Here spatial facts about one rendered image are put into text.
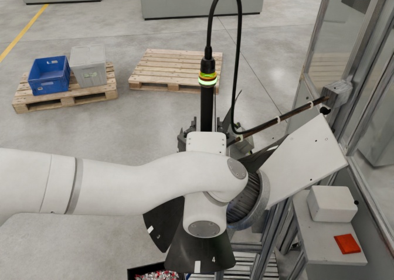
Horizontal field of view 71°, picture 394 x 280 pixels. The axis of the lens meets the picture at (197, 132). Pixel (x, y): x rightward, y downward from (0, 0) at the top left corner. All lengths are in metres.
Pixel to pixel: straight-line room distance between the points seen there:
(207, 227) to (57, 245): 1.99
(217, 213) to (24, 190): 0.31
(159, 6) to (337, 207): 5.50
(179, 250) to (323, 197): 0.72
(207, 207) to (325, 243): 0.91
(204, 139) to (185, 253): 0.39
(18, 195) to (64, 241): 2.02
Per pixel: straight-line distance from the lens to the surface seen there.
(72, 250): 2.39
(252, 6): 6.64
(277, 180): 1.09
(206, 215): 0.52
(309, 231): 1.38
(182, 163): 0.48
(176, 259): 0.93
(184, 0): 6.26
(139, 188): 0.47
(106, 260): 2.27
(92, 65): 3.60
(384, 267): 1.39
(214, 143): 0.67
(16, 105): 3.87
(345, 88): 1.21
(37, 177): 0.44
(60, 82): 3.74
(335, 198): 1.39
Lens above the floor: 1.98
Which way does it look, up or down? 41 degrees down
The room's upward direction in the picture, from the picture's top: straight up
